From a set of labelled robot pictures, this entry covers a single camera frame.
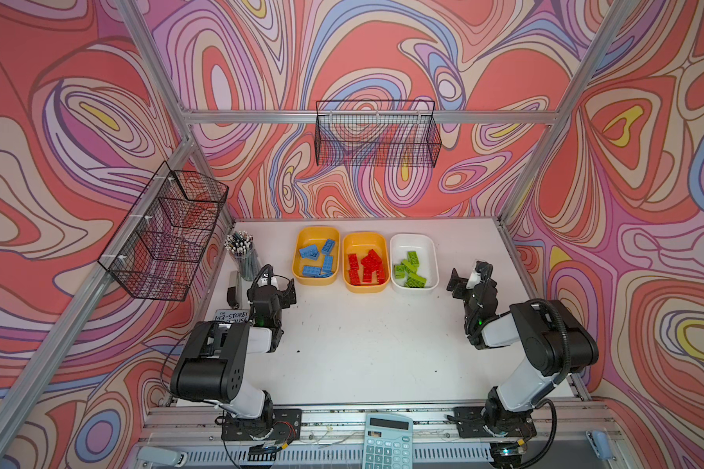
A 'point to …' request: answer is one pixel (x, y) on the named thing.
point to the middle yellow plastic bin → (360, 243)
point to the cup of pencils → (240, 244)
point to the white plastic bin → (425, 247)
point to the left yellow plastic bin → (308, 235)
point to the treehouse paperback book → (228, 316)
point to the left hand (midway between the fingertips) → (276, 280)
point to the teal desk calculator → (388, 441)
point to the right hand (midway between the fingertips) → (468, 276)
